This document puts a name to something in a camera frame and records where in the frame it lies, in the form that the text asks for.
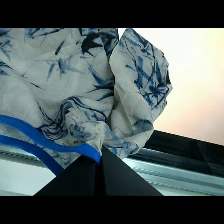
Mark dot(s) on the silver frame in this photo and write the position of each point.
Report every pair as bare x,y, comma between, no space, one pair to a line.
186,180

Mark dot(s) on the white blue-printed shirt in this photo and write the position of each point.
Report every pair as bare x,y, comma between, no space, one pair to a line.
83,66

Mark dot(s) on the blue clothes hanger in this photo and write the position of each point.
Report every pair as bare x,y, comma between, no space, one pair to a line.
33,134

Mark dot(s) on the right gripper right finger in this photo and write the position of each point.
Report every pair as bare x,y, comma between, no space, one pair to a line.
123,180

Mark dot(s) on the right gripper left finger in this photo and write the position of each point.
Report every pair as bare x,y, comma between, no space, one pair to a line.
80,180

